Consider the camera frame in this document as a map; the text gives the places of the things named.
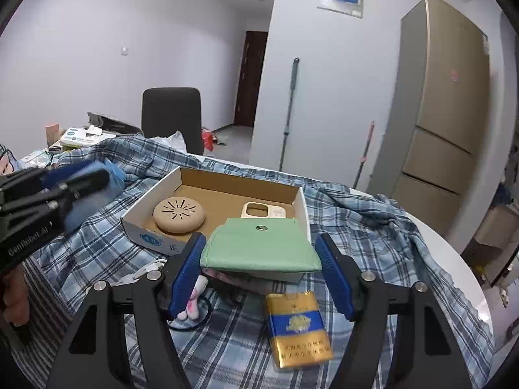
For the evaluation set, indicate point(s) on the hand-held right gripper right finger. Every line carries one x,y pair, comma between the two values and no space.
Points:
330,263

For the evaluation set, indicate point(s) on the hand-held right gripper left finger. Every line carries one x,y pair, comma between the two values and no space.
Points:
189,263

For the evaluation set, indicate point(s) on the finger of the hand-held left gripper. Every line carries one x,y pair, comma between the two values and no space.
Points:
90,183
61,175

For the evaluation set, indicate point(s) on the blue cloth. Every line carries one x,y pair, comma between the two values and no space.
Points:
115,175

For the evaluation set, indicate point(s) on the green wallet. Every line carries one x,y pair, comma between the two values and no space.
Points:
259,247

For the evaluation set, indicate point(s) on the cardboard box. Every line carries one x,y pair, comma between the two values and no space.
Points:
227,194

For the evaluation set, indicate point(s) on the person's left hand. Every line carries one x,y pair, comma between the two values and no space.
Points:
13,291

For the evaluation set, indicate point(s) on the pink plush toy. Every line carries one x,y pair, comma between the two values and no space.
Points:
194,302

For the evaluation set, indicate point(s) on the brown cardboard tube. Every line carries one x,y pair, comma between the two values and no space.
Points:
52,135

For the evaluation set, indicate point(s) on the white and blue box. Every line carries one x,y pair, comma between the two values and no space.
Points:
83,135

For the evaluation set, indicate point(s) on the blue plaid shirt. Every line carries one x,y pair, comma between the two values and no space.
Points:
365,231

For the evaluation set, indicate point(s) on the round beige perforated disc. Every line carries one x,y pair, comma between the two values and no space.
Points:
178,214

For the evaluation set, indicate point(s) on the black flat box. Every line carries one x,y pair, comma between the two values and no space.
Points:
117,123

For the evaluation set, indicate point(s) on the beige phone case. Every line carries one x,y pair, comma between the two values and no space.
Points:
275,210

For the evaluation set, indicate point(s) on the gold and blue cigarette pack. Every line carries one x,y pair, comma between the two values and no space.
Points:
298,332

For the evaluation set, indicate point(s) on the white plastic bag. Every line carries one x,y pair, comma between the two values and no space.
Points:
172,142

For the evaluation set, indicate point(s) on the black chair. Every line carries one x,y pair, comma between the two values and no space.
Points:
172,109

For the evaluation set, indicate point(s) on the red bag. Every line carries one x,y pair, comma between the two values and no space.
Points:
209,140

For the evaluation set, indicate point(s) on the cardboard carton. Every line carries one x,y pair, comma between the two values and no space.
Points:
494,231

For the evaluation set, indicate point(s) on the brown refrigerator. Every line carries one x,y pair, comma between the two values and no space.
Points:
442,109

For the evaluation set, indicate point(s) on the dark wooden door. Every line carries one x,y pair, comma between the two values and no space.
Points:
250,81

